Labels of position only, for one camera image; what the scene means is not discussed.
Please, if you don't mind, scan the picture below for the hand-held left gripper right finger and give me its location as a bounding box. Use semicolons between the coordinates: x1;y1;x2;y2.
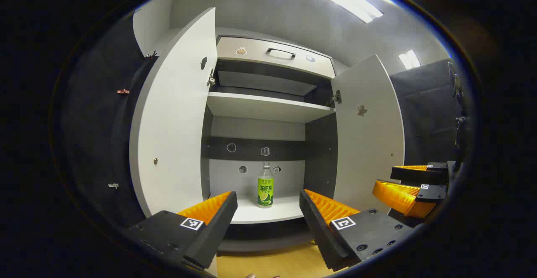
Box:
299;189;416;271

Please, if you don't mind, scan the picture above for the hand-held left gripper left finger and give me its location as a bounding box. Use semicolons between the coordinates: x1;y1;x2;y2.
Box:
128;191;238;270

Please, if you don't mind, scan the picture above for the white cabinet door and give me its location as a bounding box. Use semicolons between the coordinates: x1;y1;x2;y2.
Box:
331;54;405;216
129;7;218;219

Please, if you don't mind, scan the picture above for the clear bottle with green label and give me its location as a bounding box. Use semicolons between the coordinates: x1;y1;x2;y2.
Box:
257;162;274;208

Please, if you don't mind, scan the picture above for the white and grey cabinet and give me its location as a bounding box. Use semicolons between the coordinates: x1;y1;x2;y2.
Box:
201;27;349;253

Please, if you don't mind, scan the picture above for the white cabinet drawer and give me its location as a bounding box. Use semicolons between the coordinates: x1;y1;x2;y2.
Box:
216;36;336;78

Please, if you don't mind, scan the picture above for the small ceiling light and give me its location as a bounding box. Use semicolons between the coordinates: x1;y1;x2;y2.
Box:
398;50;421;70

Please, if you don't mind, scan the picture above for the black drawer handle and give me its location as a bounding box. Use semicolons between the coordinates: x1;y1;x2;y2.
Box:
266;48;297;59

